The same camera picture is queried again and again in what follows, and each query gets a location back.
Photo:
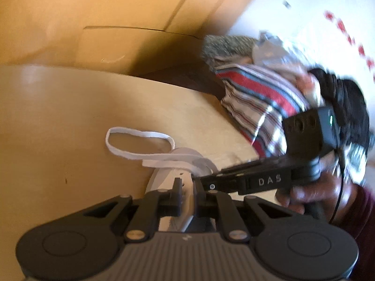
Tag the striped blanket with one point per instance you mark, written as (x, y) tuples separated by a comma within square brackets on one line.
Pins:
[(257, 102)]

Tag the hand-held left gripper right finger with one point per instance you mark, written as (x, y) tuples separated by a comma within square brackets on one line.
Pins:
[(200, 202)]

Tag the white shoe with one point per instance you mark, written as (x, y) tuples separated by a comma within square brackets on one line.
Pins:
[(171, 178)]

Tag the wooden wardrobe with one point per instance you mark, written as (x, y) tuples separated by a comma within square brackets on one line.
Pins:
[(88, 20)]

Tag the person's right hand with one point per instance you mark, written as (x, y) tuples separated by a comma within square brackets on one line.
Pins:
[(322, 196)]

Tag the red wall decoration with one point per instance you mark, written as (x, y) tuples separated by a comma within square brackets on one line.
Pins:
[(348, 35)]

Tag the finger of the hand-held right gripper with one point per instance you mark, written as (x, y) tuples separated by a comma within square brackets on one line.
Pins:
[(222, 183), (257, 165)]

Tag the person's right forearm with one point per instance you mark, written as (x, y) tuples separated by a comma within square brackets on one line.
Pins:
[(363, 210)]

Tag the white shoelace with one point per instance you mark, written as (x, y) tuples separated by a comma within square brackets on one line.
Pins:
[(126, 153)]

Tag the leaf-patterned pillow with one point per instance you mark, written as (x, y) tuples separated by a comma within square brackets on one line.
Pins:
[(225, 46)]

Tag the pink white garment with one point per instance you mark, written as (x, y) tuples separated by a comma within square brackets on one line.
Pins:
[(310, 89)]

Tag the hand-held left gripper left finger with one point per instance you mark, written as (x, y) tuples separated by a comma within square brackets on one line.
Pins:
[(178, 196)]

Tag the black cloth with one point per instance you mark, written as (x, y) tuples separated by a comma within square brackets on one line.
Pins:
[(348, 102)]

